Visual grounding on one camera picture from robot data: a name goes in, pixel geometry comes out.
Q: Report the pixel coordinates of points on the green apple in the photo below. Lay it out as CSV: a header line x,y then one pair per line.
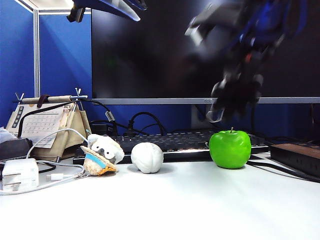
x,y
230,148

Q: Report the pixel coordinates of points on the white power adapter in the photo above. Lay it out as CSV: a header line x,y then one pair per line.
x,y
21,172

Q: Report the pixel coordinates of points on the aluminium partition post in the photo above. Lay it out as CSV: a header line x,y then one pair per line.
x,y
36,55

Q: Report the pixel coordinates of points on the beige tent desk calendar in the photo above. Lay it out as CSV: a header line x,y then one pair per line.
x,y
40,122

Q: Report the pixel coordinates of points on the white brain-shaped squeeze toy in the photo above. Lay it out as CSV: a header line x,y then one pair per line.
x,y
147,157

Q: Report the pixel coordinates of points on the white plush with straw hat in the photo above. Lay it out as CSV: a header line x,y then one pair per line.
x,y
105,150

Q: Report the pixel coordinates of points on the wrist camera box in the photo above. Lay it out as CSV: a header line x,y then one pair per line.
x,y
76,13
210,25

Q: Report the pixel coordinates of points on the left gripper short-seen finger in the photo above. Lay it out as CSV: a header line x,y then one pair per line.
x,y
133,3

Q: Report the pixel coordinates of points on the large black monitor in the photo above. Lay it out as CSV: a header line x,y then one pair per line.
x,y
150,62

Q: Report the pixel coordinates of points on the grey monitor stand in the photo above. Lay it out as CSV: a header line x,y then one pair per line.
x,y
198,116

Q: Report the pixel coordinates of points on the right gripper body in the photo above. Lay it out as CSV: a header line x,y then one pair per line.
x,y
257,57

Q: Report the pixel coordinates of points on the left gripper long finger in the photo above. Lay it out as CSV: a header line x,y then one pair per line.
x,y
112,8

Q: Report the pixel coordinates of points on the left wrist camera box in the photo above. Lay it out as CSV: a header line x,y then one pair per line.
x,y
76,13

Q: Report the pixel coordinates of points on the black power strip wooden top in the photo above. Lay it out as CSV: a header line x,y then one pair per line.
x,y
295,152

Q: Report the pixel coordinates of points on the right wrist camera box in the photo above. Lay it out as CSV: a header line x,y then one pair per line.
x,y
210,25

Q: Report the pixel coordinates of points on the dark flat box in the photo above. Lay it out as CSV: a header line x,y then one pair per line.
x,y
13,148

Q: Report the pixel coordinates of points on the small black hub box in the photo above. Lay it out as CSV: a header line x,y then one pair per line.
x,y
100,127

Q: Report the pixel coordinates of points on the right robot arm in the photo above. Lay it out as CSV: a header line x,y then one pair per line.
x,y
280,17

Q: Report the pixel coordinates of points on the white tissue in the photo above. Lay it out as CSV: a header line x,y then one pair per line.
x,y
5,135

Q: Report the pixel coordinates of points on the black keyboard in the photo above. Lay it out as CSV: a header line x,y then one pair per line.
x,y
175,142

